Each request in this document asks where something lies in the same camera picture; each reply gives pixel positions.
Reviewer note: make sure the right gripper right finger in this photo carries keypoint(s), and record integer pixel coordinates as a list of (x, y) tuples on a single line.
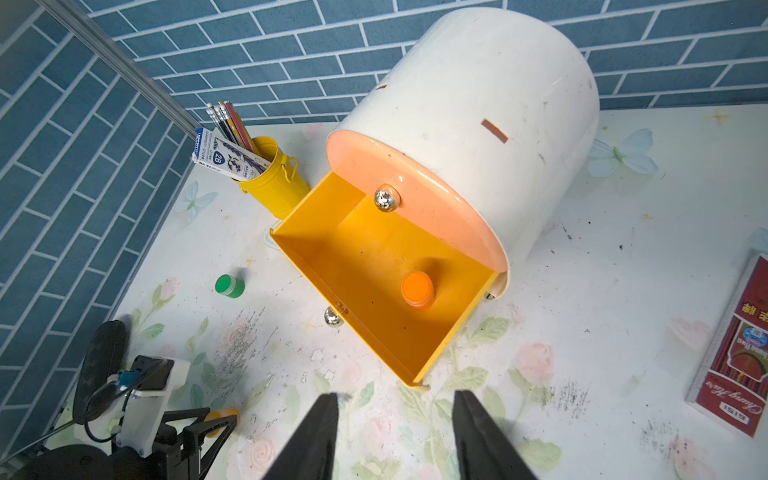
[(482, 450)]

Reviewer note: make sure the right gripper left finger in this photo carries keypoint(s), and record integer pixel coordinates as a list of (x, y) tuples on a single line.
[(310, 452)]

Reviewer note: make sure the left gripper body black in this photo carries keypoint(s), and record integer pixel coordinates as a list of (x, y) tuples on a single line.
[(168, 457)]

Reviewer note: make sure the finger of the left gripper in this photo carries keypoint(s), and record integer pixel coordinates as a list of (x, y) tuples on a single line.
[(203, 440)]

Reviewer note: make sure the green paint can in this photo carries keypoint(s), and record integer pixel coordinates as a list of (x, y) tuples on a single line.
[(229, 286)]

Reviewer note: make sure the yellow drawer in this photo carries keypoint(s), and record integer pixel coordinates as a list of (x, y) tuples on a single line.
[(356, 258)]

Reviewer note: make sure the pink orange top drawer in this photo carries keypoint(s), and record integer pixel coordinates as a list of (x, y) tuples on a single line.
[(425, 200)]

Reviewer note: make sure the white round drawer cabinet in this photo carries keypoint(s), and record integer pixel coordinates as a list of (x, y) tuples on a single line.
[(500, 106)]

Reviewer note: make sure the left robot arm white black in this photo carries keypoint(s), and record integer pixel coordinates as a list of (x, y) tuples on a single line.
[(88, 462)]

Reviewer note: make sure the black oval case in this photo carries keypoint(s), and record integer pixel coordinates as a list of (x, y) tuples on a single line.
[(104, 356)]

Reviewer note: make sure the floral table mat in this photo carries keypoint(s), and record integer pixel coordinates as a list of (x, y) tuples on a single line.
[(585, 360)]

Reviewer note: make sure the red small box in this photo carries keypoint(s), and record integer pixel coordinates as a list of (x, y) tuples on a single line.
[(730, 385)]

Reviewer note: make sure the yellow pencil cup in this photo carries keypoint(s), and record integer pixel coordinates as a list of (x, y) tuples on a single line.
[(281, 188)]

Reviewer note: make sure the pencil box 2B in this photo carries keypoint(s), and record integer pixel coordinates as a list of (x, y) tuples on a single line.
[(227, 158)]

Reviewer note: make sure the pencils in cup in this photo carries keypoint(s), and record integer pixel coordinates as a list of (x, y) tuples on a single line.
[(230, 124)]

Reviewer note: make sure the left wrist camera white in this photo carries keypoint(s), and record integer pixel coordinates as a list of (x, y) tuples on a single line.
[(150, 386)]

